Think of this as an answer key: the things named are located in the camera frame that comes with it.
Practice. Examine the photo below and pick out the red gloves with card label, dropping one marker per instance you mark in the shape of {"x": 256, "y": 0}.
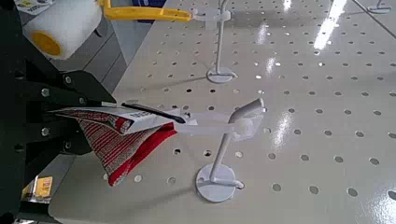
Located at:
{"x": 124, "y": 146}

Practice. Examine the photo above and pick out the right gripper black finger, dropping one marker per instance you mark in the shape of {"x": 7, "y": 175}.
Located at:
{"x": 37, "y": 87}
{"x": 31, "y": 140}

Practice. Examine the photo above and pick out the yellow red label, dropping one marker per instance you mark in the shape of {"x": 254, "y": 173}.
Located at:
{"x": 43, "y": 186}

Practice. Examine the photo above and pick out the beige perforated pegboard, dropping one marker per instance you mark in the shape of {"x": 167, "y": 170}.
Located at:
{"x": 311, "y": 140}

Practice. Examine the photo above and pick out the white plastic pegboard hook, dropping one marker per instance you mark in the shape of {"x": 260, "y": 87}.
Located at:
{"x": 379, "y": 9}
{"x": 216, "y": 186}
{"x": 219, "y": 76}

